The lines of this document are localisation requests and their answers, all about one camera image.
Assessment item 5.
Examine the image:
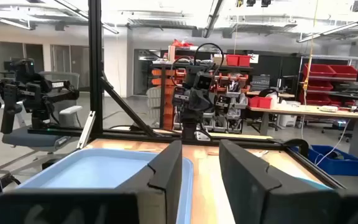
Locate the white plastic container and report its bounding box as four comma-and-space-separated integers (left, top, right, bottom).
278, 100, 301, 128

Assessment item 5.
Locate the wooden top workbench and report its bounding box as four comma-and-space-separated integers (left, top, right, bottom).
246, 104, 358, 158

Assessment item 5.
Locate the thin white cable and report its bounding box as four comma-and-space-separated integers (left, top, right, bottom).
300, 119, 351, 167

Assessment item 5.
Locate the blue plastic serving tray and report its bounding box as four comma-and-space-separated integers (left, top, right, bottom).
0, 147, 195, 224

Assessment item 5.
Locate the silver aluminium bar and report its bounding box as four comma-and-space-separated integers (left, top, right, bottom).
76, 111, 97, 150

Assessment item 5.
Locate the blue plastic storage bin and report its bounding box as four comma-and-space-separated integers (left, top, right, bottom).
290, 144, 358, 177

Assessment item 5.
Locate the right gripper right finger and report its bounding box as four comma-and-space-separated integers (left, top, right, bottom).
218, 139, 338, 224

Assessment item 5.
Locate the yellow hanging cord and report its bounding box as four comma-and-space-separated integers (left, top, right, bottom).
302, 0, 320, 91

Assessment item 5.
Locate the black left wrist camera cable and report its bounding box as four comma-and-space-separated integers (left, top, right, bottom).
170, 42, 225, 86

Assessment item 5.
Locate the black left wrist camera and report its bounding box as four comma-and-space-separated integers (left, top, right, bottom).
194, 72, 213, 91

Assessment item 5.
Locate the black aluminium table frame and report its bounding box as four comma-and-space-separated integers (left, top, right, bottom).
26, 0, 347, 190

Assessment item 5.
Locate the shelf rack with orange bins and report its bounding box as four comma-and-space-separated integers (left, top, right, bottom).
150, 46, 254, 133

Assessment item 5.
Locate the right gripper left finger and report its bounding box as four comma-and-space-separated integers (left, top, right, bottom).
116, 139, 183, 224

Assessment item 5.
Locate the metal wire rack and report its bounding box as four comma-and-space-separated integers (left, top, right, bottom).
298, 54, 358, 108

